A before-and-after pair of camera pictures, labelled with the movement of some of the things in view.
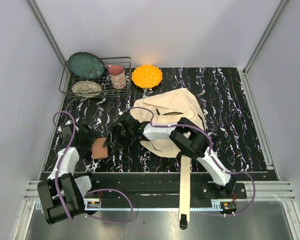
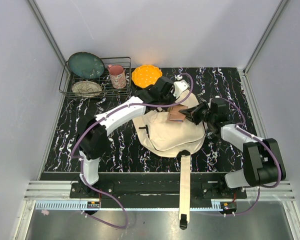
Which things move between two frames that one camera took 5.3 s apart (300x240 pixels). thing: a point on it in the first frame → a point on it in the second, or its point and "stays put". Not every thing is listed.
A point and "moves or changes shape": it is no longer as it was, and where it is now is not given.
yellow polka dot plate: x=147 y=76 stays put
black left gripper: x=91 y=136 → x=172 y=95
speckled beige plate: x=86 y=89 stays put
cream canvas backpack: x=166 y=108 stays put
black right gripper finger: x=109 y=140 → x=190 y=113
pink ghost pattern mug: x=117 y=76 stays put
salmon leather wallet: x=98 y=151 moves or changes shape
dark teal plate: x=86 y=65 stays put
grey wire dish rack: x=115 y=81 stays put
